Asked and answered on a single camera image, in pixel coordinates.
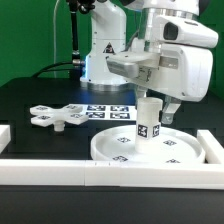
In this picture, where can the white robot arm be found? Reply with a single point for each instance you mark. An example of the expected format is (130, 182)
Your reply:
(155, 44)

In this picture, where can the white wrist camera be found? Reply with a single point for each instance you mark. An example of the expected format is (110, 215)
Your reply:
(184, 31)

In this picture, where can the white cross-shaped table base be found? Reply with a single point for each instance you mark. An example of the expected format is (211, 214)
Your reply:
(45, 116)

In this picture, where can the white round table top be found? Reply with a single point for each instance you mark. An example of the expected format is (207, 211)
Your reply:
(126, 144)

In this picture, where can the white fence bar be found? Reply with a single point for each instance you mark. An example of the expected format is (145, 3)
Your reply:
(5, 136)
(213, 149)
(105, 173)

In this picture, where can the white marker sheet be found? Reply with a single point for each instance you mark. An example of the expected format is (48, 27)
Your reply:
(110, 112)

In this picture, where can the white left fence bar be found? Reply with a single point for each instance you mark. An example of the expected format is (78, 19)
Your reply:
(5, 136)

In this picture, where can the white right fence bar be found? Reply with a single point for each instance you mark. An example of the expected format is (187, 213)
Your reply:
(213, 149)

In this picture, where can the white front fence bar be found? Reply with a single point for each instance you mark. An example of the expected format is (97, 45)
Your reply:
(105, 173)

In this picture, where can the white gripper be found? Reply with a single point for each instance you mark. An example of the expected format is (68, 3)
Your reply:
(181, 72)

